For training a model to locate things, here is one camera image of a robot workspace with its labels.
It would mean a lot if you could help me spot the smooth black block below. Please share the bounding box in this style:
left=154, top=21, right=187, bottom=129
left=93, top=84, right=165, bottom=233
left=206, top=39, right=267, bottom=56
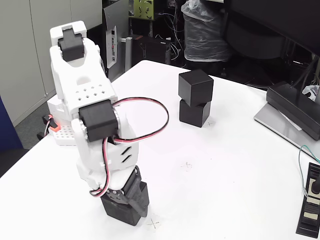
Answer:
left=178, top=99, right=211, bottom=128
left=178, top=69, right=215, bottom=108

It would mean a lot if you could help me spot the silver metal post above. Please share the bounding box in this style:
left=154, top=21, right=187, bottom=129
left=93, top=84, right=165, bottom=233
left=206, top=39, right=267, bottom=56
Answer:
left=121, top=36, right=133, bottom=73

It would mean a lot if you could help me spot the black box orange stripe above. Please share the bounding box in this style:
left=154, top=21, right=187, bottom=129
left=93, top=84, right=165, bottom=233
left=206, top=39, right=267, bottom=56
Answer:
left=131, top=34, right=172, bottom=65

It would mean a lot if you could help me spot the grey cabinet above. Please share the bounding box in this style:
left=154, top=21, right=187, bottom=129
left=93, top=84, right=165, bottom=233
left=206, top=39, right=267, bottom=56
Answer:
left=0, top=0, right=103, bottom=126

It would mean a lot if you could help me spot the black monitor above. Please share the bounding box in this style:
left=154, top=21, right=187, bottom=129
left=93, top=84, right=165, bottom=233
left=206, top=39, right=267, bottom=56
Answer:
left=223, top=0, right=320, bottom=55

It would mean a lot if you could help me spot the black dock box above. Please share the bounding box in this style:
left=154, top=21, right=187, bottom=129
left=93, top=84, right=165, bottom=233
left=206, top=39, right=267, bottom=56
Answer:
left=265, top=81, right=320, bottom=141

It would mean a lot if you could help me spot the black flat panel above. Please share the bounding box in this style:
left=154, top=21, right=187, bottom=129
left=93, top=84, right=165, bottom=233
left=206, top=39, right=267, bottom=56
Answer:
left=86, top=24, right=107, bottom=76

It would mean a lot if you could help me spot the green circuit board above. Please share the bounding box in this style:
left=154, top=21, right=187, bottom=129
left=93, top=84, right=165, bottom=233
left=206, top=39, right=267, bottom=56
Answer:
left=133, top=0, right=156, bottom=20

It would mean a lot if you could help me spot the crumpled white bag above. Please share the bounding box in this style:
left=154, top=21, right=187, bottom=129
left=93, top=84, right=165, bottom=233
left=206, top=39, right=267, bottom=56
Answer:
left=301, top=84, right=320, bottom=102

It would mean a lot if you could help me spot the green cable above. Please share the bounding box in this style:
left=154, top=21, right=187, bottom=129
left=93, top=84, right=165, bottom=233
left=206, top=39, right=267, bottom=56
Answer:
left=298, top=144, right=320, bottom=197

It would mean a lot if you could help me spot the orange black table clamp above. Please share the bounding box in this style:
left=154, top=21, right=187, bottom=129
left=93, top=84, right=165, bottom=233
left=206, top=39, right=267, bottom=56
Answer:
left=36, top=114, right=61, bottom=141

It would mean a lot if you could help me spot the silver monitor stand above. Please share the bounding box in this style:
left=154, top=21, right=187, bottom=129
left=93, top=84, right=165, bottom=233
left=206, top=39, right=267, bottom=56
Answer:
left=253, top=53, right=320, bottom=161

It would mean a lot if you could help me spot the scuffed black block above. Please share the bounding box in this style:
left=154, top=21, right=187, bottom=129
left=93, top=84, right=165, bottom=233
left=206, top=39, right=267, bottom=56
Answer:
left=100, top=181, right=150, bottom=227

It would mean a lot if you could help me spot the plastic-wrapped black bin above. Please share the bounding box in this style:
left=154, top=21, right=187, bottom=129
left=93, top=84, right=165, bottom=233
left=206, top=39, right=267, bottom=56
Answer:
left=181, top=0, right=231, bottom=63

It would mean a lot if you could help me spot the red white black servo cable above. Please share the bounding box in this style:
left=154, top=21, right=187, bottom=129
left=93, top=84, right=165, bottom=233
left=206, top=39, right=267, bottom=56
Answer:
left=89, top=97, right=170, bottom=198

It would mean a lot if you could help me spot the silver computer tower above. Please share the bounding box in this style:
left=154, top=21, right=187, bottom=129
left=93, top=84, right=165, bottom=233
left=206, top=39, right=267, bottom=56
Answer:
left=102, top=0, right=131, bottom=69

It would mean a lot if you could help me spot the black power strip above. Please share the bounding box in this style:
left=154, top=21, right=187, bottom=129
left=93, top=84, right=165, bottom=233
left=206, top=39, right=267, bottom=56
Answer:
left=295, top=162, right=320, bottom=238

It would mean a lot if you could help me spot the white perforated mounting plate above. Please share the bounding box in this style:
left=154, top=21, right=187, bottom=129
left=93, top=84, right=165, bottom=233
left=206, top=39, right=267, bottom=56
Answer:
left=49, top=124, right=78, bottom=147

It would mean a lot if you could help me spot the blue partition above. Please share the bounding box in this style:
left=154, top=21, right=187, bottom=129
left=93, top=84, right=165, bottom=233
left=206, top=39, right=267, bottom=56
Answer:
left=0, top=94, right=25, bottom=152

